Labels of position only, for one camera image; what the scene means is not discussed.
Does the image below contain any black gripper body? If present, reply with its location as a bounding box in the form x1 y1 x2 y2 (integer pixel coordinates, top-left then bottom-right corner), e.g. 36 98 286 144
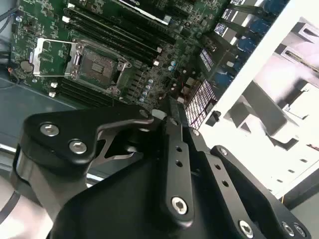
49 149 240 239

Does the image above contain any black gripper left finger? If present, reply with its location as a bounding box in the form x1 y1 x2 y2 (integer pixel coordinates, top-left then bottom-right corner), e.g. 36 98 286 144
9 97 196 226

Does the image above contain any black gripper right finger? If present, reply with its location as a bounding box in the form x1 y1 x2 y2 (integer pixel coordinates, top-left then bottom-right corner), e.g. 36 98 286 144
176 100 312 239

